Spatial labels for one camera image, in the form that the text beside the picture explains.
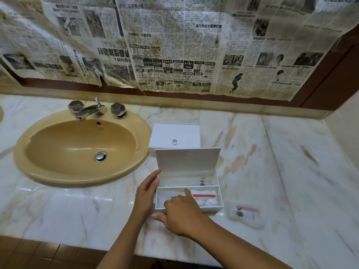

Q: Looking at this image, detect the person's left hand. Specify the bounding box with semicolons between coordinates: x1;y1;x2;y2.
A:
132;169;162;219

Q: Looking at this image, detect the person's right hand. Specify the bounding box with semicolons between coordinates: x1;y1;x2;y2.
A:
151;188;214;241

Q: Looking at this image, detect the white box with round knob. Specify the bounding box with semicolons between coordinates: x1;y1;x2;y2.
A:
154;148;224;213
148;123;201;156

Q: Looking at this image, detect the person's right forearm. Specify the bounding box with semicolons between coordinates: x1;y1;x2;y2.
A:
190;220;294;269

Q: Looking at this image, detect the person's left forearm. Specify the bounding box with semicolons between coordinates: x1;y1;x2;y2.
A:
96;211;152;269

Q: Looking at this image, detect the chrome faceted faucet knob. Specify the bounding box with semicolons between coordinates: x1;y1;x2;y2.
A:
68;100;86;114
110;102;128;120

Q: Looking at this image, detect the chrome faucet spout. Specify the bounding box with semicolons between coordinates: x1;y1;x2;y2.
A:
75;97;108;120

